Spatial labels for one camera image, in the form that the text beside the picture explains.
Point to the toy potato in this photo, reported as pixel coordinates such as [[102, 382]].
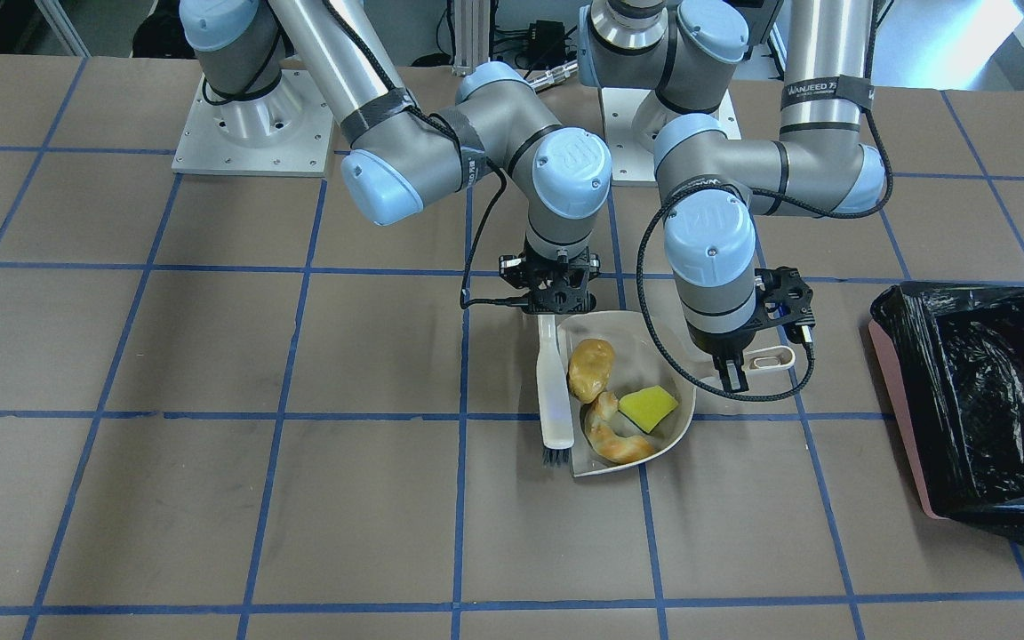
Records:
[[589, 369]]

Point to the toy croissant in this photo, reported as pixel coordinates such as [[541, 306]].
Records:
[[610, 445]]

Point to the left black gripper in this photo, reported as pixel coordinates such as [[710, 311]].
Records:
[[723, 342]]

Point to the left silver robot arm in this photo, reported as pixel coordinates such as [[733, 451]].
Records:
[[827, 161]]

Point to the bin with black bag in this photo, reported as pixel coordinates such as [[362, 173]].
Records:
[[952, 357]]

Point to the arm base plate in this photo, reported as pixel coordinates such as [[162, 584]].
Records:
[[632, 131], [284, 134]]

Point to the aluminium frame post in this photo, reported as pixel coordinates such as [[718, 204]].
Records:
[[471, 31]]

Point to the yellow sponge wedge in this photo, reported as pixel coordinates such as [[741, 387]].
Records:
[[647, 407]]

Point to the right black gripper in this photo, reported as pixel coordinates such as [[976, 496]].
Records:
[[509, 268]]

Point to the white hand brush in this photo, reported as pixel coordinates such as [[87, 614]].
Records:
[[557, 430]]

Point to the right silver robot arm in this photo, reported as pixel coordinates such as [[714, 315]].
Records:
[[279, 75]]

